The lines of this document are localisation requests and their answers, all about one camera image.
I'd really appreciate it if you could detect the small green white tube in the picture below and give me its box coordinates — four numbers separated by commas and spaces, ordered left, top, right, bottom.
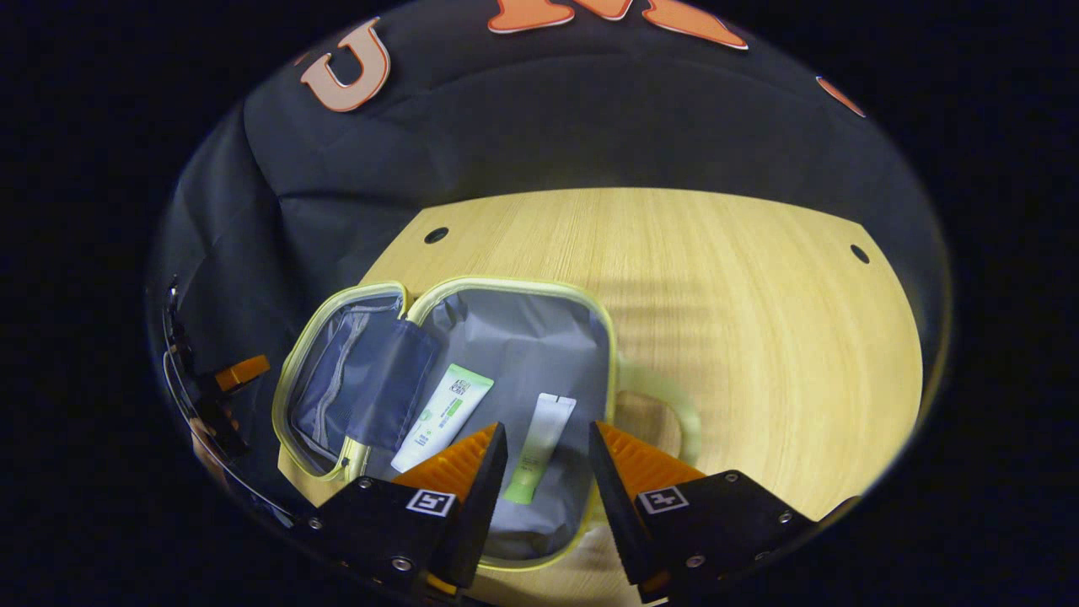
503, 393, 577, 505

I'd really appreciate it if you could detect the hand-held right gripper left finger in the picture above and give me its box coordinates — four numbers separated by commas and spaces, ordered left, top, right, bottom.
316, 422, 509, 591

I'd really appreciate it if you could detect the black backdrop cloth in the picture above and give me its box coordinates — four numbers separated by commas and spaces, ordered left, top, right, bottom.
148, 0, 949, 507

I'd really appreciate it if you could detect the large white green tube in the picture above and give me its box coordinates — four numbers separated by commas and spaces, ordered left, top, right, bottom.
390, 363, 496, 474

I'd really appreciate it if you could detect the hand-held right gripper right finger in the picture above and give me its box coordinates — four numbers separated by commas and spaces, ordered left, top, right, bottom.
588, 420, 861, 604

